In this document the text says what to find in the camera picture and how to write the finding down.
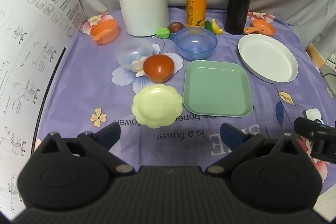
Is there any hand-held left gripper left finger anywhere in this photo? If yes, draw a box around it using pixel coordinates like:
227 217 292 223
33 122 134 176

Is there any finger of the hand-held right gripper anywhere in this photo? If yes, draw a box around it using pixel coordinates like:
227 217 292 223
293 117 336 162

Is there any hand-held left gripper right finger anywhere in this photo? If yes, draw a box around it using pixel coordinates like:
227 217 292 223
206 123 310 176

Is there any green square plate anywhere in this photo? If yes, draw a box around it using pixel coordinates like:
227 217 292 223
183 60 254 117

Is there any yellow flower-shaped plate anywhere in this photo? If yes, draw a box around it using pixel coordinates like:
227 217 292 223
132 84 183 129

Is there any white oval plate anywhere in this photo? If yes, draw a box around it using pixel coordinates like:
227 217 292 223
238 34 299 84

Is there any blue transparent bowl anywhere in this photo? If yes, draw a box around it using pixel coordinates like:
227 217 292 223
169 27 218 61

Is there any white pocket device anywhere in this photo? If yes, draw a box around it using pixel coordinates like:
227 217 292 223
304 108 327 122

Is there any purple floral blanket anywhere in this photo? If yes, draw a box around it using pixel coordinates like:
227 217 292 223
34 8 336 195

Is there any wooden board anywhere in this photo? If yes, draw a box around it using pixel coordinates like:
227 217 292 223
306 43 326 75

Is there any red-orange plastic bowl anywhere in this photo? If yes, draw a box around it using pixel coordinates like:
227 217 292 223
143 54 175 83

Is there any clear plastic bowl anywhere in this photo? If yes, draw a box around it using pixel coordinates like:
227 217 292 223
115 38 153 72

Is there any small orange toy pot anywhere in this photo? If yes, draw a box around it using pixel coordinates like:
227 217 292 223
91 20 120 45

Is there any yellow toy banana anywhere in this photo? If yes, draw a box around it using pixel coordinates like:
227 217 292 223
211 19 223 36

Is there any orange toy pan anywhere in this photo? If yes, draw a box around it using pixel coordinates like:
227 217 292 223
243 20 276 37

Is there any white instruction sheet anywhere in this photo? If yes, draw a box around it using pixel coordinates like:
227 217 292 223
0 0 88 220

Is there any green toy lime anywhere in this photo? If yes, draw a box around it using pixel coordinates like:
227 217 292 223
156 27 171 39

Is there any brown toy fruit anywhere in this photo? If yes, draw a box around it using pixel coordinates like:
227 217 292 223
167 22 185 34

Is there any grey star-trimmed bedding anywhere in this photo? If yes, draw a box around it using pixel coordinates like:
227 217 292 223
67 0 336 46

